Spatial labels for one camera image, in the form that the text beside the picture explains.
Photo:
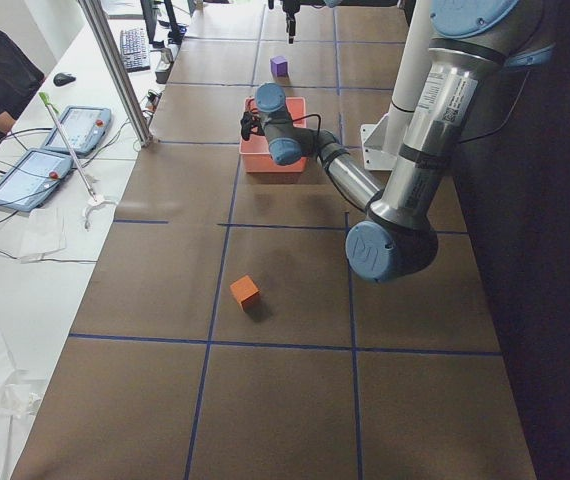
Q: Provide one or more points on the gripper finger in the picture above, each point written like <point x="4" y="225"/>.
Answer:
<point x="291" y="29"/>

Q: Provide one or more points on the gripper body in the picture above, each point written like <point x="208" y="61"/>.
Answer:
<point x="290" y="10"/>
<point x="259" y="128"/>

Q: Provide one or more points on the purple foam block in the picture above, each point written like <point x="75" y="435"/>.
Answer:
<point x="279" y="66"/>

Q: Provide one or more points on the orange foam block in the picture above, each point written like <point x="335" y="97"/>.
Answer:
<point x="245" y="292"/>

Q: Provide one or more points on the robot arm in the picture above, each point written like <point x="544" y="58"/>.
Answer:
<point x="451" y="49"/>

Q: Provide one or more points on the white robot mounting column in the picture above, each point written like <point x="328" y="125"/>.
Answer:
<point x="381" y="142"/>

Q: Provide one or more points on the black keyboard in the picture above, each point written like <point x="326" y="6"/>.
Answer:
<point x="134" y="49"/>

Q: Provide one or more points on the upper teach pendant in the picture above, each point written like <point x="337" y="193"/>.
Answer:
<point x="85" y="126"/>

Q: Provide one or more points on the teach pendant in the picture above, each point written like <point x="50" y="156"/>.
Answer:
<point x="29" y="183"/>
<point x="85" y="126"/>

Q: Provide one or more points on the reacher grabber stick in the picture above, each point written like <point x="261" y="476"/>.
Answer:
<point x="95" y="200"/>

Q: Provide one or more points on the black computer mouse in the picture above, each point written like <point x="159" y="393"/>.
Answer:
<point x="62" y="79"/>

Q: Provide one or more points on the lower teach pendant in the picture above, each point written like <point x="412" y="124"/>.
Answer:
<point x="29" y="183"/>

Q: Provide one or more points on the aluminium frame post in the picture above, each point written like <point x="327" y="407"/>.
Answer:
<point x="100" y="27"/>

